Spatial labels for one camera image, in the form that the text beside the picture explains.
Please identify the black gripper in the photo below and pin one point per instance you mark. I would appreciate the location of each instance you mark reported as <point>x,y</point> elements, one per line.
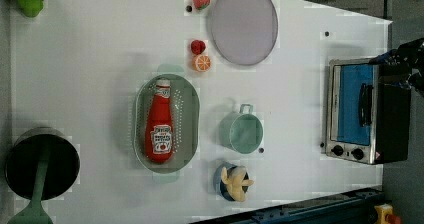
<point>409,55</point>

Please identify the red plush ketchup bottle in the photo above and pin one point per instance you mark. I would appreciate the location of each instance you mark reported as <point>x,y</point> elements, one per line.
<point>159,129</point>

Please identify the green oval strainer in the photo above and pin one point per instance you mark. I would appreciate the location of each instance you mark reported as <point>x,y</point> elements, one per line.
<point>184,107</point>

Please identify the silver black toaster oven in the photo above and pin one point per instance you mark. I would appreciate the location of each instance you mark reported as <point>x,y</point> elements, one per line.
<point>368,117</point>

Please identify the yellow red emergency button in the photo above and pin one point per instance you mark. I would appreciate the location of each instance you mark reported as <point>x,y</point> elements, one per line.
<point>385,215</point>

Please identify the round grey plate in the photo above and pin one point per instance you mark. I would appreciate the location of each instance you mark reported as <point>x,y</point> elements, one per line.
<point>244,31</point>

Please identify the mint green cup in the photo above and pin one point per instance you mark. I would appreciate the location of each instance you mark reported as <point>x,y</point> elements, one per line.
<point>241,131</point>

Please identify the orange slice toy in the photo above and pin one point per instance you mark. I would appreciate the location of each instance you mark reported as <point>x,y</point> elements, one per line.
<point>201,63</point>

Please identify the red raspberry toy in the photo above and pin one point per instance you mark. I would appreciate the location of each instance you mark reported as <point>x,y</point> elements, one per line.
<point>197,47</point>

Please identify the blue bowl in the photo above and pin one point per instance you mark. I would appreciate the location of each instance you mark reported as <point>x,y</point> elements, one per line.
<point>219,185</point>

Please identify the lime green toy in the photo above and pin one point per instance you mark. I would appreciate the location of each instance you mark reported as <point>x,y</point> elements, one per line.
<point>31,8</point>

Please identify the green spatula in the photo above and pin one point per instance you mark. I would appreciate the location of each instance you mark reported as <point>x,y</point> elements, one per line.
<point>34,212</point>

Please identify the blue aluminium frame rail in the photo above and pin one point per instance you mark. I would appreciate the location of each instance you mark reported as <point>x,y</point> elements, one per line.
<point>353,207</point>

